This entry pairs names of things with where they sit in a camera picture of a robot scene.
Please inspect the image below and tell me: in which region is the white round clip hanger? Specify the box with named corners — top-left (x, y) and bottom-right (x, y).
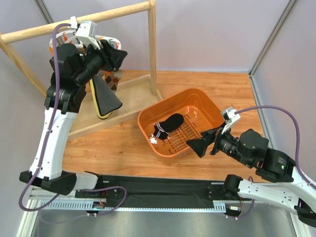
top-left (55, 16), bottom-right (121, 54)

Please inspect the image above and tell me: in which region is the black striped ankle sock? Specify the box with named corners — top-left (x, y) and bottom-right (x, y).
top-left (159, 114), bottom-right (184, 133)

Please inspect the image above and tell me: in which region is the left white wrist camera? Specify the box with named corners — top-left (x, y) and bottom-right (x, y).
top-left (69, 20), bottom-right (101, 49)

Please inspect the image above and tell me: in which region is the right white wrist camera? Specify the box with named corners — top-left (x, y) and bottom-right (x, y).
top-left (221, 107), bottom-right (241, 134)

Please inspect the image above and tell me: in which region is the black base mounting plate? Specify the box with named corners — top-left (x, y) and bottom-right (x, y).
top-left (74, 172), bottom-right (253, 208)

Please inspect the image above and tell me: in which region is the orange brown argyle sock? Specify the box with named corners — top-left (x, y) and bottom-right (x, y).
top-left (98, 70), bottom-right (123, 91)

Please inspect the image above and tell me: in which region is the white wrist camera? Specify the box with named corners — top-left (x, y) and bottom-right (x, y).
top-left (221, 107), bottom-right (241, 134)
top-left (69, 20), bottom-right (101, 49)

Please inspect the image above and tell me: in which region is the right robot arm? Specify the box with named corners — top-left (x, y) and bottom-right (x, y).
top-left (186, 128), bottom-right (316, 227)

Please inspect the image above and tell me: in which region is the black sock yellow trim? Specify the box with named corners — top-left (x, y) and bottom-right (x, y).
top-left (89, 75), bottom-right (122, 119)

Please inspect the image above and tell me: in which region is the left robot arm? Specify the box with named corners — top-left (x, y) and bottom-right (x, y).
top-left (19, 39), bottom-right (128, 195)

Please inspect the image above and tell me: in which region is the orange plastic basket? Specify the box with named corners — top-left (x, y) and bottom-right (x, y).
top-left (138, 88), bottom-right (224, 158)

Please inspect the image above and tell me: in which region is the wooden drying rack frame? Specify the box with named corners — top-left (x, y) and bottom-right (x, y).
top-left (0, 0), bottom-right (162, 141)

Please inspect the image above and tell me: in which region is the aluminium slotted rail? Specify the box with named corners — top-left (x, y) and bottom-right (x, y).
top-left (29, 180), bottom-right (301, 213)

